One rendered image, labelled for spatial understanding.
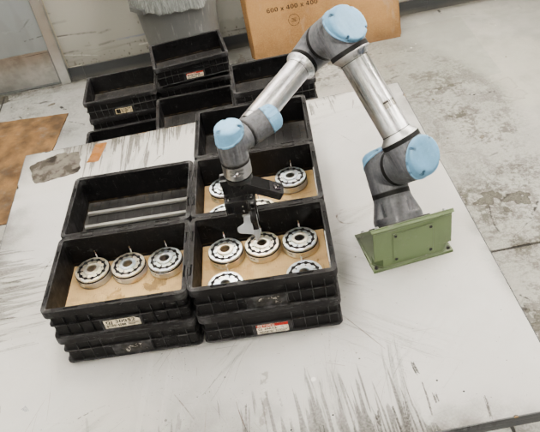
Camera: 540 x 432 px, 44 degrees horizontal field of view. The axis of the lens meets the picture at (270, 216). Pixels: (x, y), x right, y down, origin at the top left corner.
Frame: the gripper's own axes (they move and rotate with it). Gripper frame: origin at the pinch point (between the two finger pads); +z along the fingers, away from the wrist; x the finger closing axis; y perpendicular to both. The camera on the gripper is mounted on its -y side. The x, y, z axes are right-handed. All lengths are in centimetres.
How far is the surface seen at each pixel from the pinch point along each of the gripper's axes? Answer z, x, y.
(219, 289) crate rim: 2.1, 18.6, 11.8
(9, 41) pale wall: 56, -298, 164
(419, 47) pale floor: 94, -262, -108
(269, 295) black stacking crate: 7.6, 18.4, -0.6
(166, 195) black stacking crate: 12, -38, 31
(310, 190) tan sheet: 11.5, -27.6, -16.7
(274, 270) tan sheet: 11.5, 5.5, -2.4
